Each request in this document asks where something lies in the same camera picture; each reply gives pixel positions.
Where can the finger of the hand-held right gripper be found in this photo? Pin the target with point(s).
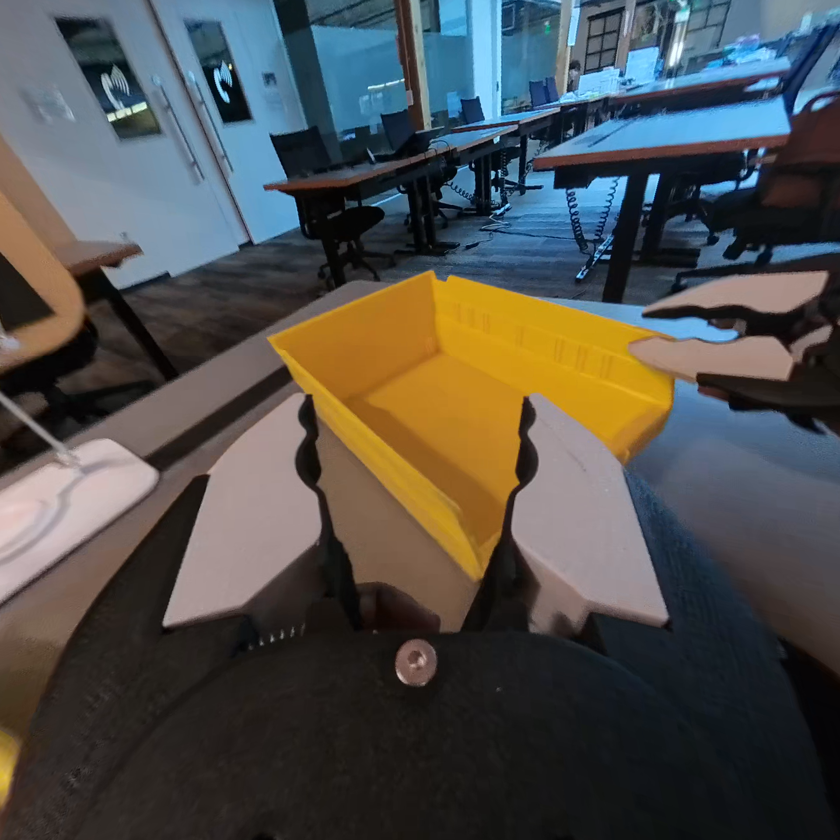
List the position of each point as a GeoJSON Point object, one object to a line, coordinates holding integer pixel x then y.
{"type": "Point", "coordinates": [722, 359]}
{"type": "Point", "coordinates": [754, 292]}

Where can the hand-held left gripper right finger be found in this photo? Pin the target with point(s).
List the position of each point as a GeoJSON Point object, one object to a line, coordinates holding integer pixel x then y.
{"type": "Point", "coordinates": [577, 525]}

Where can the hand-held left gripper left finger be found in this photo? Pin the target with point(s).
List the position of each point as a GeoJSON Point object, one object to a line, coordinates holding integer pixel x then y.
{"type": "Point", "coordinates": [249, 525]}

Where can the person's left hand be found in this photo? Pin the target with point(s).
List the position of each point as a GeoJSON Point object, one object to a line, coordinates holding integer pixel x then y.
{"type": "Point", "coordinates": [400, 610]}

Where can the brown office chair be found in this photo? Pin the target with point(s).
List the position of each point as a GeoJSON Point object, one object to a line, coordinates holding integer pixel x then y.
{"type": "Point", "coordinates": [800, 170]}

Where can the black mesh cushion pad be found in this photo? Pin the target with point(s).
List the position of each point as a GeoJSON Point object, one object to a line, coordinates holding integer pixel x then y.
{"type": "Point", "coordinates": [754, 525]}

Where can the wooden office desk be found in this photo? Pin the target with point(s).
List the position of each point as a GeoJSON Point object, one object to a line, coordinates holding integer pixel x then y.
{"type": "Point", "coordinates": [656, 141]}
{"type": "Point", "coordinates": [341, 174]}
{"type": "Point", "coordinates": [98, 253]}

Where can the black board on white stand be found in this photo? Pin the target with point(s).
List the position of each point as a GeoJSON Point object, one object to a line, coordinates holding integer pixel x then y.
{"type": "Point", "coordinates": [65, 499]}

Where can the black office chair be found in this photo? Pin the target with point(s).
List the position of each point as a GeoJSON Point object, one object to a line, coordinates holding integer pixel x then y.
{"type": "Point", "coordinates": [400, 131]}
{"type": "Point", "coordinates": [308, 154]}

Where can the door window with phone icon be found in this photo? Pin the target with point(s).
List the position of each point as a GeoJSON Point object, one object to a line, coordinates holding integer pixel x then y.
{"type": "Point", "coordinates": [108, 79]}
{"type": "Point", "coordinates": [220, 72]}

